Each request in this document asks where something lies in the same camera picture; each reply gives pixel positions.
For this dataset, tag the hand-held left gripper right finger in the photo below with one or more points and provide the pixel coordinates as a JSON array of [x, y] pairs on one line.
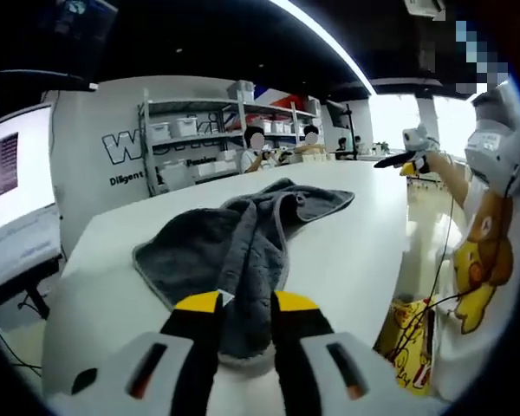
[[303, 338]]

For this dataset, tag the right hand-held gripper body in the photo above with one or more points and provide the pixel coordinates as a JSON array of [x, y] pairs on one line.
[[418, 136]]

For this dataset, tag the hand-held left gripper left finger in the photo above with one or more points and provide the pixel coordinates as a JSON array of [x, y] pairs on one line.
[[190, 338]]

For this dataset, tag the grey towel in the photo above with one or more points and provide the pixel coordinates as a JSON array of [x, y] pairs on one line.
[[208, 242]]

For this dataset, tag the stack of grey bins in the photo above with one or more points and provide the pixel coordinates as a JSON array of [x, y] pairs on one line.
[[240, 91]]

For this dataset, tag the black monitor pole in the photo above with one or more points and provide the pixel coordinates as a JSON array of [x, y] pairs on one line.
[[349, 125]]

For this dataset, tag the white chest device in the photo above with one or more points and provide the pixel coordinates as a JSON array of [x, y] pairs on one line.
[[494, 147]]

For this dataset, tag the white table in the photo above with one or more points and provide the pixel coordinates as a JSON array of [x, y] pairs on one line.
[[338, 260]]

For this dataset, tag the yellow printed bag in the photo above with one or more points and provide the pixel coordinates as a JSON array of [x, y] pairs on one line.
[[405, 346]]

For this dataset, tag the long ceiling light strip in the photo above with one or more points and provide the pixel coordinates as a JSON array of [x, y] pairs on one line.
[[329, 43]]

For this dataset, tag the ceiling air vent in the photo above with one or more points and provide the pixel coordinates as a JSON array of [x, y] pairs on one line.
[[424, 8]]

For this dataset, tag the metal shelf rack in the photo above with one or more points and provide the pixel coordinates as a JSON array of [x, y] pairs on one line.
[[190, 108]]

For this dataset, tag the row of white storage boxes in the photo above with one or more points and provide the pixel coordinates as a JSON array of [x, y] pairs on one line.
[[186, 125]]

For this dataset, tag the pink screen monitor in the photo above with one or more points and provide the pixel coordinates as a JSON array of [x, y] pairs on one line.
[[13, 186]]

